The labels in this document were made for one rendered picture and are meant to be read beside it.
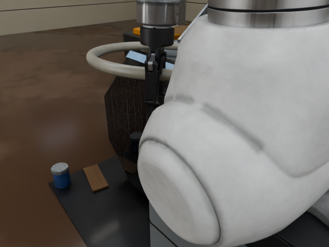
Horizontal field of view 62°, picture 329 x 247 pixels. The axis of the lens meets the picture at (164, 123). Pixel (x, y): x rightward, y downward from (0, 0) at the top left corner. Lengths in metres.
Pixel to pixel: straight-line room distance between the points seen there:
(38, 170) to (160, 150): 1.90
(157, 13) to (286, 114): 0.42
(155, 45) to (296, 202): 0.44
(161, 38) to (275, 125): 0.43
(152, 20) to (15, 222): 1.44
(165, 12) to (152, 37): 0.06
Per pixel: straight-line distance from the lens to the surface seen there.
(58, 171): 1.79
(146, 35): 0.60
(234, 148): 0.20
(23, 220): 1.77
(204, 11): 1.32
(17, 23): 7.34
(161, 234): 0.58
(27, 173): 2.10
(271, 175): 0.21
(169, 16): 0.59
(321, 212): 0.47
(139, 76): 0.64
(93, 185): 1.81
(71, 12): 7.78
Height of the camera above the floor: 1.18
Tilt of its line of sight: 29 degrees down
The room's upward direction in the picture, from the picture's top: straight up
